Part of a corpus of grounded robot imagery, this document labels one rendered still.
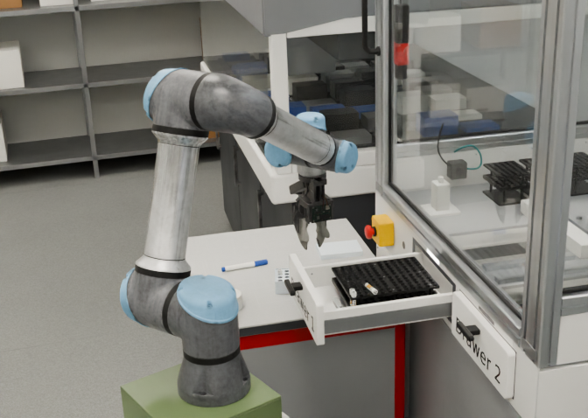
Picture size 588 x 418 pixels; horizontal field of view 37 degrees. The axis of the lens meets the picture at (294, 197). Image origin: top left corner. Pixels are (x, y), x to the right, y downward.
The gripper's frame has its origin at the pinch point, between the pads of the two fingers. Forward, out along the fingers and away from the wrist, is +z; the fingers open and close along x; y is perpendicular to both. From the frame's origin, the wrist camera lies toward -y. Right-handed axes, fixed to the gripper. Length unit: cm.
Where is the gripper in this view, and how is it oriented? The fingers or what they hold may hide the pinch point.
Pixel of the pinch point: (311, 242)
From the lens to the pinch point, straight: 233.6
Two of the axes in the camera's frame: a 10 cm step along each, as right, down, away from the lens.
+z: 0.4, 9.3, 3.6
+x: 9.3, -1.7, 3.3
